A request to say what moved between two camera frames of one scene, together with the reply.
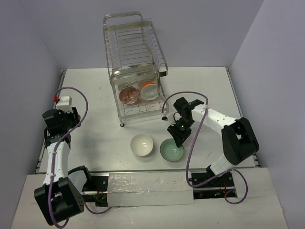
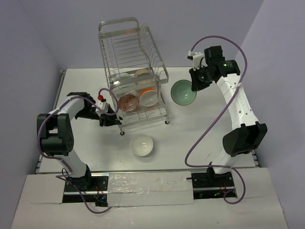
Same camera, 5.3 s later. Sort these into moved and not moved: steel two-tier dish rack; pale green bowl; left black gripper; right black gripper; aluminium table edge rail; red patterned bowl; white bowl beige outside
Moved: pale green bowl; red patterned bowl; right black gripper; left black gripper; white bowl beige outside; steel two-tier dish rack
Not moved: aluminium table edge rail
